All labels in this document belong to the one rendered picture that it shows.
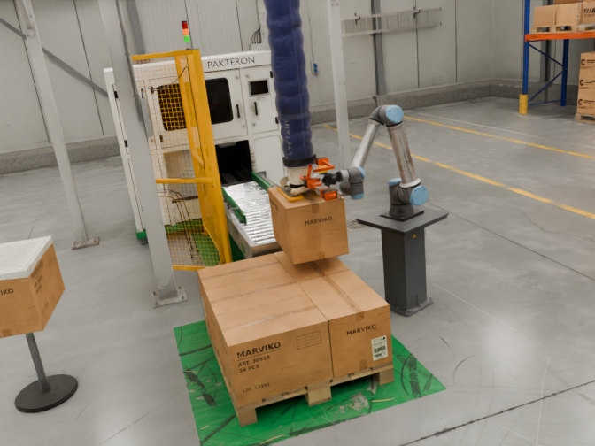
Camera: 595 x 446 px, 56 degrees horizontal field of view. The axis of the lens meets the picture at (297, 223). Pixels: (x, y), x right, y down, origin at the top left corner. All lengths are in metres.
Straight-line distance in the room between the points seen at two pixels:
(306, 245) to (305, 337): 0.71
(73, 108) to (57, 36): 1.44
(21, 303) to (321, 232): 1.88
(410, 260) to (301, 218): 1.04
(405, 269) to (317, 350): 1.21
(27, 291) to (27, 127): 9.55
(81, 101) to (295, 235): 9.63
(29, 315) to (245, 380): 1.34
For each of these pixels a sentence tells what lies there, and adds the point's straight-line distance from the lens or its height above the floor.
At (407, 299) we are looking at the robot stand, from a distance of 4.40.
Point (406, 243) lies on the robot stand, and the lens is 4.22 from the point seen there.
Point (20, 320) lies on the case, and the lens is 3.72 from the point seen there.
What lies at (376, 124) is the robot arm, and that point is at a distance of 3.96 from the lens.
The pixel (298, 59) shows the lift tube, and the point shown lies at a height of 1.98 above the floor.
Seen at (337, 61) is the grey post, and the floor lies 1.73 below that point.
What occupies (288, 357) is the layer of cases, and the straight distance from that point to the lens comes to 3.32.
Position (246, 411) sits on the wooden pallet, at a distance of 3.44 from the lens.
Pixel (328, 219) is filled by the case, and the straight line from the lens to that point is 3.72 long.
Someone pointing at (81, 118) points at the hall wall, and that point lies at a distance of 12.89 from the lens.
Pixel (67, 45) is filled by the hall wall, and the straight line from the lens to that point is 12.83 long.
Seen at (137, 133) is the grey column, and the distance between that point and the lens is 4.75.
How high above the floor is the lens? 2.15
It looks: 19 degrees down
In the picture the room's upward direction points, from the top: 6 degrees counter-clockwise
